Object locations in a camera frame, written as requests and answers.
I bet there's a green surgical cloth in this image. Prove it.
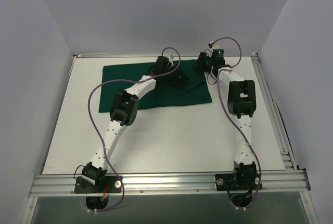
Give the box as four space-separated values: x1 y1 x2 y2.
98 59 213 114

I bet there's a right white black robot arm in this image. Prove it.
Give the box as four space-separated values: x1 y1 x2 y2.
194 48 258 189

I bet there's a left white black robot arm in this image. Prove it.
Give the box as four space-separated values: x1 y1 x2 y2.
82 55 186 192

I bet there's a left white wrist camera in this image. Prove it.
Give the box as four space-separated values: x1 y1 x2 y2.
168 54 174 66

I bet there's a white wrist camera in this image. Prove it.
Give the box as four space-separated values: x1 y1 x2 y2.
208 42 220 51
168 54 174 66

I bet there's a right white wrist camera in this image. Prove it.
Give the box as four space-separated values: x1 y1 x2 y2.
208 42 220 51

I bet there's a back aluminium rail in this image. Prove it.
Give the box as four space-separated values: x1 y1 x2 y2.
74 53 259 58

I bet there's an aluminium rail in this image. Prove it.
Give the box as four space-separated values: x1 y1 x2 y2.
250 53 299 170
74 53 259 58
28 170 311 197

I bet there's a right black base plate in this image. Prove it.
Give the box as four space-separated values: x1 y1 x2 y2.
214 173 259 191

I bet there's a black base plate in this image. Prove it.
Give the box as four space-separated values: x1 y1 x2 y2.
214 173 259 191
74 176 122 194

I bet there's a right aluminium rail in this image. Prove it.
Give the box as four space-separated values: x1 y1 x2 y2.
250 53 299 170

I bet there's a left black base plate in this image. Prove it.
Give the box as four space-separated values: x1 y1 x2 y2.
74 176 122 194

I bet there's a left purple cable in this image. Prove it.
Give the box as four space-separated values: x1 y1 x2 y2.
87 46 182 213

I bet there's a front aluminium rail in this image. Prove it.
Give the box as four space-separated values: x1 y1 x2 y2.
28 170 311 197

